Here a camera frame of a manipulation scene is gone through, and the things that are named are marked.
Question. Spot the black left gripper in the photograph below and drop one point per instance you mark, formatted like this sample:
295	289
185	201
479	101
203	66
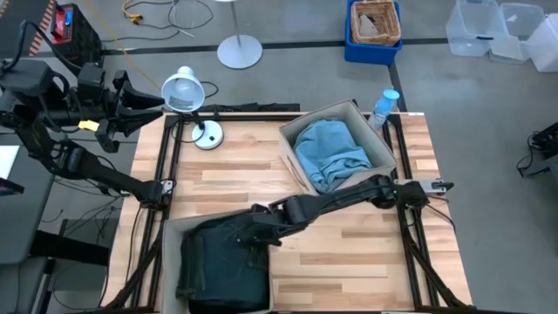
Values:
102	104

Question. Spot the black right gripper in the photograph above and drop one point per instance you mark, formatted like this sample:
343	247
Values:
270	220

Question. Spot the black garment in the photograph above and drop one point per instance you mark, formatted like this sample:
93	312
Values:
218	270

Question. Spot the blue denim jeans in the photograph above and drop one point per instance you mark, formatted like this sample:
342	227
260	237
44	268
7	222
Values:
331	152

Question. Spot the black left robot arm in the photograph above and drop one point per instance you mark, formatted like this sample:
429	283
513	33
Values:
109	174

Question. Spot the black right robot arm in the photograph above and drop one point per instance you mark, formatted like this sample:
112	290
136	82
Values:
340	198

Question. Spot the white desk lamp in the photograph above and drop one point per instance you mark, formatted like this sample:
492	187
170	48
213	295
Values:
185	93

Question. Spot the yellow tag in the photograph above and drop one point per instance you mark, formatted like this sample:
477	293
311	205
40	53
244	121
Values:
89	125

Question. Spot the grey mesh side panel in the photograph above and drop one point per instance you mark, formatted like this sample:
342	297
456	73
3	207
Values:
172	261

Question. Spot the red and black battery box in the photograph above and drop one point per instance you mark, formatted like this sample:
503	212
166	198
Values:
76	32

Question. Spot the grey floor lamp stand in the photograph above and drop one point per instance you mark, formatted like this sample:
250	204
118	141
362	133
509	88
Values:
240	50

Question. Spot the black case with hazard stripes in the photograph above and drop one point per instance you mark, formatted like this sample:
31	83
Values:
17	26

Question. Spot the cardboard box with blue cloth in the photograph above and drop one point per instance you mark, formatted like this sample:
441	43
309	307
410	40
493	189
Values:
375	144

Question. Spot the dark grey side desk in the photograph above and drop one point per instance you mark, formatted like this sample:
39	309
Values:
22	209

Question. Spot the clear plastic water bottle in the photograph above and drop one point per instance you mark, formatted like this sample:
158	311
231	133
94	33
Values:
383	109

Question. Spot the blue plastic bin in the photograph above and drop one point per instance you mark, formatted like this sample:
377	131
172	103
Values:
370	54

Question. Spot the brown wicker basket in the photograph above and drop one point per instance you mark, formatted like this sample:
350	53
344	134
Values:
379	30

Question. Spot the clear plastic storage bin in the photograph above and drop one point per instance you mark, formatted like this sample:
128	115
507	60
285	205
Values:
471	26
547	48
516	30

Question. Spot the black aluminium table frame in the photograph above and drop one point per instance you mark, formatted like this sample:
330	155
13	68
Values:
244	118

